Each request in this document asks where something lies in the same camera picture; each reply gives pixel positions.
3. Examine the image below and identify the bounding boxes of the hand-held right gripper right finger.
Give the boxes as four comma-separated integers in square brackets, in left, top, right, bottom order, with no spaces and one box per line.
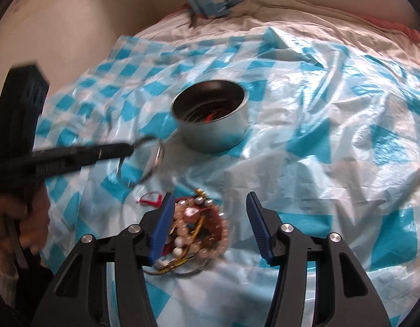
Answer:
[246,191,391,327]

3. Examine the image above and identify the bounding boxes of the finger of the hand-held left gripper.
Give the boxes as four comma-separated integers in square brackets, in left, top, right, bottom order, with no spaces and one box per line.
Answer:
[29,142,134,180]

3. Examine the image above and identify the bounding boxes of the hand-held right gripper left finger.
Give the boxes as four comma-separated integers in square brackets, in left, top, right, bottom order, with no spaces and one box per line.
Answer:
[33,192,176,327]

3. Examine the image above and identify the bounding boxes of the pile of bead jewelry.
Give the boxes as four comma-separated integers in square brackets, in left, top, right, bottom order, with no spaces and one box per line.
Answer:
[143,188,230,277]

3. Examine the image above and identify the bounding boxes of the silver bangle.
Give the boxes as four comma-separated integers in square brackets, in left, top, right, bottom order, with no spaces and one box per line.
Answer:
[117,136,167,187]

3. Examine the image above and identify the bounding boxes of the round metal tin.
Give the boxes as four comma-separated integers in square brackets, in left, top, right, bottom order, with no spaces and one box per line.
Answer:
[171,80,249,154]

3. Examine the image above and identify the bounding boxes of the person's left hand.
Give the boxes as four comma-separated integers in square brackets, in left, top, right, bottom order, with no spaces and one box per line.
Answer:
[0,187,51,256]

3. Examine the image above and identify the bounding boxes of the red thread charm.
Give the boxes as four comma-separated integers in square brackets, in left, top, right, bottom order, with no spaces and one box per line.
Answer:
[136,192,163,208]

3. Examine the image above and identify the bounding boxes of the blue checked plastic sheet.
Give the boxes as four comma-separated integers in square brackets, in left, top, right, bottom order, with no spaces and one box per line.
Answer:
[40,27,420,327]

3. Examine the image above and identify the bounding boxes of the white bedsheet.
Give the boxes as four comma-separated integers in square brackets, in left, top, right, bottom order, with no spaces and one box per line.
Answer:
[133,0,420,75]

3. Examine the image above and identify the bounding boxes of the pink cloth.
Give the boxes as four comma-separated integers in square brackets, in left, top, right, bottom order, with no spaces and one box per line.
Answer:
[360,13,420,43]

